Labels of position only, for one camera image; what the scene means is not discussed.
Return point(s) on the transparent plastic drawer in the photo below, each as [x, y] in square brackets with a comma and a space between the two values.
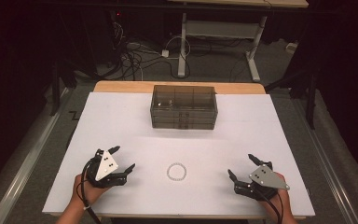
[167, 125]

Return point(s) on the wooden table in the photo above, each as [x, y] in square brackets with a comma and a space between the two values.
[121, 86]

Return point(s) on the smoky transparent drawer cabinet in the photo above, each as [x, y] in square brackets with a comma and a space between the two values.
[183, 102]

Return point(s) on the black metal stand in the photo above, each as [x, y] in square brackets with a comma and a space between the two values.
[56, 90]
[310, 102]

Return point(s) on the white power adapter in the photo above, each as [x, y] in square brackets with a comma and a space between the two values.
[165, 53]

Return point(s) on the person's left hand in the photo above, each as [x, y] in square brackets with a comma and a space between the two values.
[90, 193]

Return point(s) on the metal floor rail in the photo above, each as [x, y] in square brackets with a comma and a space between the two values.
[28, 161]
[329, 168]

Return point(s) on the white-framed desk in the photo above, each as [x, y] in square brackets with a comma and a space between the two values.
[220, 29]

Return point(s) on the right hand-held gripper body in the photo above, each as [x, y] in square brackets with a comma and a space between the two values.
[267, 178]

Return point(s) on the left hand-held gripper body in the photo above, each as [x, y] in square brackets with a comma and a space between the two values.
[105, 166]

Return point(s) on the person's right hand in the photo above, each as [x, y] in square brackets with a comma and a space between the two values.
[284, 200]

